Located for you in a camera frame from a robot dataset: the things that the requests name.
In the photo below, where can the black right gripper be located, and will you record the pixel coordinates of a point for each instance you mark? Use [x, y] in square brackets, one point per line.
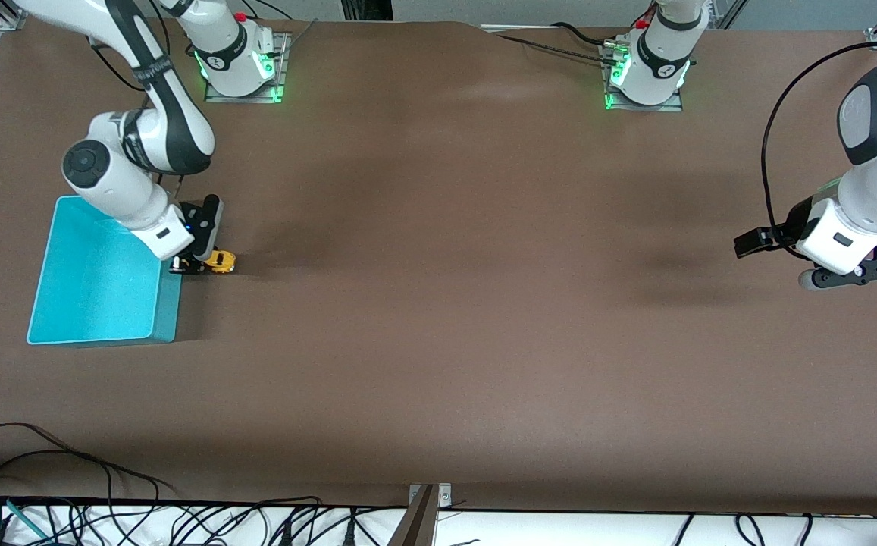
[197, 256]

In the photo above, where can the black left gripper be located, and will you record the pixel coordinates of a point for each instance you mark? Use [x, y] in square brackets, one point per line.
[797, 222]

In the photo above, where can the yellow beetle toy car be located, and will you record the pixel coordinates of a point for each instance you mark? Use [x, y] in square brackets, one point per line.
[220, 261]

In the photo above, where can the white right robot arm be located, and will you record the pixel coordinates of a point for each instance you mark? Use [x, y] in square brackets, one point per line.
[112, 182]

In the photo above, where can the turquoise plastic bin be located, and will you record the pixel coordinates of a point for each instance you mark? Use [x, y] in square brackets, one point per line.
[97, 296]

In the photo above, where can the thin grey rod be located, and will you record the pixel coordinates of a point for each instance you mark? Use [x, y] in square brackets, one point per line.
[299, 36]

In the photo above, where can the black box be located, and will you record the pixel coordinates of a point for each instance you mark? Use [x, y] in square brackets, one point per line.
[366, 9]

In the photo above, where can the grey metal beam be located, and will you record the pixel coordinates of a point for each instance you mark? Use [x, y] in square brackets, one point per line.
[415, 527]

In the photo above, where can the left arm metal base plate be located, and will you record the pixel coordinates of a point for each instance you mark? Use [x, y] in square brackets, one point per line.
[673, 107]

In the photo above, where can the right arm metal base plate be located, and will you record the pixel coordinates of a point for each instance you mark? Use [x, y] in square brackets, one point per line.
[280, 57]

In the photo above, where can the small metal bracket plate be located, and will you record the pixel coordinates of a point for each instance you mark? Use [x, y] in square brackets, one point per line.
[444, 497]

